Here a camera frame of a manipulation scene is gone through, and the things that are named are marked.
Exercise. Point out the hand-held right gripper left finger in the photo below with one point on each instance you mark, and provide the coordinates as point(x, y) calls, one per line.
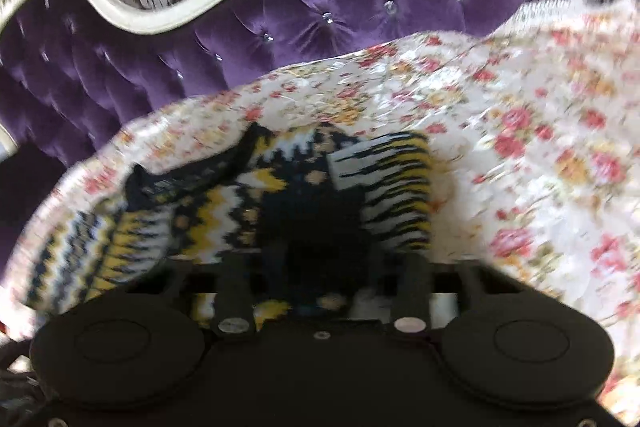
point(232, 287)

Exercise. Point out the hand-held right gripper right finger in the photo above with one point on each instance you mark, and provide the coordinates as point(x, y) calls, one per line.
point(415, 287)

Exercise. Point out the yellow black patterned knit sweater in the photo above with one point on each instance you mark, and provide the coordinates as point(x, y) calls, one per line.
point(215, 212)

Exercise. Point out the floral quilted bedspread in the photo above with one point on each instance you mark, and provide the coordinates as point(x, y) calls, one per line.
point(525, 132)

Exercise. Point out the purple tufted headboard white frame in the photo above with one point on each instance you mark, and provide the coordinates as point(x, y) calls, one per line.
point(300, 7)

